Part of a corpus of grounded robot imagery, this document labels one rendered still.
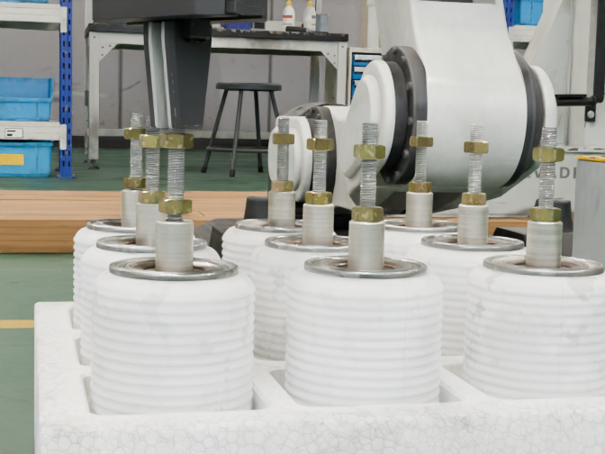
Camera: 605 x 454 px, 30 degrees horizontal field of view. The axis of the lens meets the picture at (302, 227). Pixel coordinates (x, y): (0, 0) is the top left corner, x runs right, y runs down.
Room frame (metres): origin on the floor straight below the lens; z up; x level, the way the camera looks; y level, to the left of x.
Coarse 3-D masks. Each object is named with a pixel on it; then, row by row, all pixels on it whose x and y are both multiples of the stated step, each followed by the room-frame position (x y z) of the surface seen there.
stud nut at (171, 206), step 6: (162, 198) 0.65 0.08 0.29; (186, 198) 0.66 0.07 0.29; (162, 204) 0.65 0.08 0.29; (168, 204) 0.65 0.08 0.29; (174, 204) 0.65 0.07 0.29; (180, 204) 0.65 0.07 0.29; (186, 204) 0.65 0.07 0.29; (162, 210) 0.65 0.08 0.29; (168, 210) 0.65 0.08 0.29; (174, 210) 0.65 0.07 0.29; (180, 210) 0.65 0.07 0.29; (186, 210) 0.65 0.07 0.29
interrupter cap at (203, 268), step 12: (120, 264) 0.66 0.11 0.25; (132, 264) 0.66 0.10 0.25; (144, 264) 0.67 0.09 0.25; (204, 264) 0.67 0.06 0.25; (216, 264) 0.67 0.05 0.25; (228, 264) 0.67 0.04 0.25; (120, 276) 0.63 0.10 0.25; (132, 276) 0.62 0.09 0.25; (144, 276) 0.62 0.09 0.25; (156, 276) 0.62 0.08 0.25; (168, 276) 0.62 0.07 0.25; (180, 276) 0.62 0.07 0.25; (192, 276) 0.62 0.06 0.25; (204, 276) 0.63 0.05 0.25; (216, 276) 0.63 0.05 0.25; (228, 276) 0.64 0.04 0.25
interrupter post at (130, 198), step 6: (126, 192) 0.88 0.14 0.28; (132, 192) 0.88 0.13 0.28; (138, 192) 0.88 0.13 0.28; (126, 198) 0.88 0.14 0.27; (132, 198) 0.88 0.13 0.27; (138, 198) 0.88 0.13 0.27; (126, 204) 0.88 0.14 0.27; (132, 204) 0.88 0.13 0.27; (126, 210) 0.88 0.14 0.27; (132, 210) 0.88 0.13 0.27; (126, 216) 0.88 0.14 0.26; (132, 216) 0.88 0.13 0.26; (126, 222) 0.88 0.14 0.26; (132, 222) 0.88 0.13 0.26
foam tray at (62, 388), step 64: (64, 320) 0.86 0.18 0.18; (64, 384) 0.66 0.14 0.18; (256, 384) 0.68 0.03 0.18; (448, 384) 0.69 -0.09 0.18; (64, 448) 0.57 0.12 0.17; (128, 448) 0.57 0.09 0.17; (192, 448) 0.58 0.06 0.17; (256, 448) 0.59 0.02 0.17; (320, 448) 0.60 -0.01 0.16; (384, 448) 0.61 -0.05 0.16; (448, 448) 0.62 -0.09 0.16; (512, 448) 0.63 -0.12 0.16; (576, 448) 0.64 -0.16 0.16
